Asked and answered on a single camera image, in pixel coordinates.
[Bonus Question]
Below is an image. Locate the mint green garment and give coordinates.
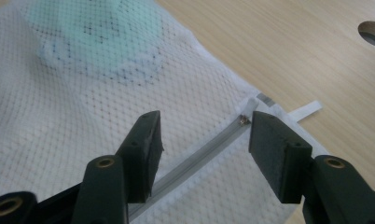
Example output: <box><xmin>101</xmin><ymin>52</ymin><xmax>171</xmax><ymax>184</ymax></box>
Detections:
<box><xmin>26</xmin><ymin>0</ymin><xmax>165</xmax><ymax>86</ymax></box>

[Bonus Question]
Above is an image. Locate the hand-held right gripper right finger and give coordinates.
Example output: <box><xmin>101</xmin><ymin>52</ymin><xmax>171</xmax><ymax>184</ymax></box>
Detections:
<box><xmin>248</xmin><ymin>110</ymin><xmax>375</xmax><ymax>224</ymax></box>

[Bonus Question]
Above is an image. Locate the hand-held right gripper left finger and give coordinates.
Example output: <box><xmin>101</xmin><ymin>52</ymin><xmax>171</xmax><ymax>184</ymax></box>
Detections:
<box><xmin>70</xmin><ymin>110</ymin><xmax>165</xmax><ymax>224</ymax></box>

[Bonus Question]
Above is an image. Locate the white mesh laundry bag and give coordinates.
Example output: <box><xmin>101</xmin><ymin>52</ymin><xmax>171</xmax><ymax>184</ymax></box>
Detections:
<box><xmin>0</xmin><ymin>0</ymin><xmax>330</xmax><ymax>224</ymax></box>

